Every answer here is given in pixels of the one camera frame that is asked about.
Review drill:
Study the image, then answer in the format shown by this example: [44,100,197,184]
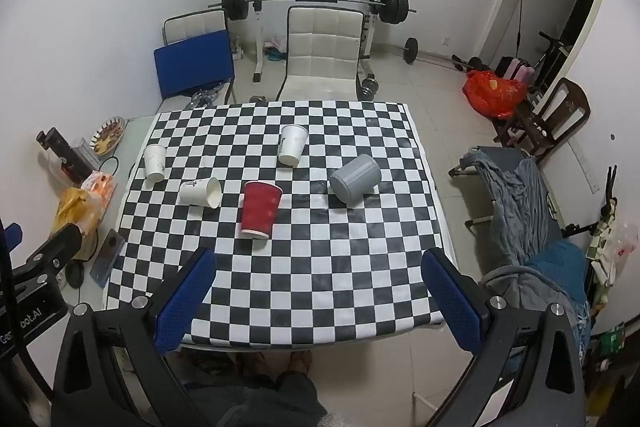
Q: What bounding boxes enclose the yellow plastic bag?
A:
[54,187,104,249]

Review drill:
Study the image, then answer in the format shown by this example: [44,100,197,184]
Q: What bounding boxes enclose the pink suitcase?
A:
[500,56,534,82]

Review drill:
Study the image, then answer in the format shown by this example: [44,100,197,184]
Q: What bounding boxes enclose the blue board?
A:
[154,30,236,100]

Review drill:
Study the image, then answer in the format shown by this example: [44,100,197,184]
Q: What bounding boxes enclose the red paper cup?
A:
[239,180,284,240]

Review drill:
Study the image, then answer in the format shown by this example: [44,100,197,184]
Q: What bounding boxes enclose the person's grey shorts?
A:
[185,371,327,427]

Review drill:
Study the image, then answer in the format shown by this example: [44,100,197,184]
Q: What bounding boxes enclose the grey cloth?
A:
[460,148,555,269]

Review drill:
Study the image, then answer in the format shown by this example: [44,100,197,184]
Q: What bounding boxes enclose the white paper cup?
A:
[178,177,222,210]
[277,125,309,168]
[143,144,167,184]

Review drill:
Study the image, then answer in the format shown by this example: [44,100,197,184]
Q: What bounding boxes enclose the dark wooden chair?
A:
[492,78,592,158]

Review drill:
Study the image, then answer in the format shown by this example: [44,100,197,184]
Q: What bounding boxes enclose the orange snack packet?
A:
[80,170,119,208]

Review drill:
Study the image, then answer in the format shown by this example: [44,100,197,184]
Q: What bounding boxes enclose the black white checkered tablecloth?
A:
[102,99,458,350]

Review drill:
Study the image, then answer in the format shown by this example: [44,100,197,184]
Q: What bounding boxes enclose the red plastic bag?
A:
[462,69,529,118]

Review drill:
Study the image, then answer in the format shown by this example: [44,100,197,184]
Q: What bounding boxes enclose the grey smartphone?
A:
[91,228,126,286]

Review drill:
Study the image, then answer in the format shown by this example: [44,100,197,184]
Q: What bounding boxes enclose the plate of snacks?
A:
[90,117,126,156]

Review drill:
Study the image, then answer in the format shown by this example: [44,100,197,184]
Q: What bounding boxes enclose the barbell with black plates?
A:
[207,0,417,28]

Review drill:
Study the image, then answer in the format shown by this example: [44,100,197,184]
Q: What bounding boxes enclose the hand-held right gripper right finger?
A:
[421,248,587,427]

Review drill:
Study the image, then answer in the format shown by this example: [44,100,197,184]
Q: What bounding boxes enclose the folding cot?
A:
[448,146,568,238]

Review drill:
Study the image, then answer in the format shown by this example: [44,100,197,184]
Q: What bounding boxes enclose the grey plastic cup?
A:
[328,154,382,204]

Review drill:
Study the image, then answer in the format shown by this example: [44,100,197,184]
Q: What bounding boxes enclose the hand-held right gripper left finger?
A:
[52,248,217,427]

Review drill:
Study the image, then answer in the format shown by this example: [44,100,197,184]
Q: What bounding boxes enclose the small barbell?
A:
[402,38,483,72]

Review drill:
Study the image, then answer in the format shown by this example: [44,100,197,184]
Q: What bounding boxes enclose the white padded chair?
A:
[274,6,366,102]
[162,9,240,105]

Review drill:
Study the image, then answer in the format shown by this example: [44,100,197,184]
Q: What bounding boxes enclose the teal blanket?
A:
[524,241,592,350]

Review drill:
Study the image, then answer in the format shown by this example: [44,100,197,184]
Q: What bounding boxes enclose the white barbell rack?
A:
[247,0,396,85]

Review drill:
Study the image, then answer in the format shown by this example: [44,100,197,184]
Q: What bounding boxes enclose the black scooter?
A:
[536,31,572,94]

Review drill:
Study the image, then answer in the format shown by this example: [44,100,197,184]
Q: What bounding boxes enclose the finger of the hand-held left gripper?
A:
[0,223,24,259]
[14,223,84,282]

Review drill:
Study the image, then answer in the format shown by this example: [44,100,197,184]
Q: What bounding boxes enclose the black desk device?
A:
[36,128,94,186]

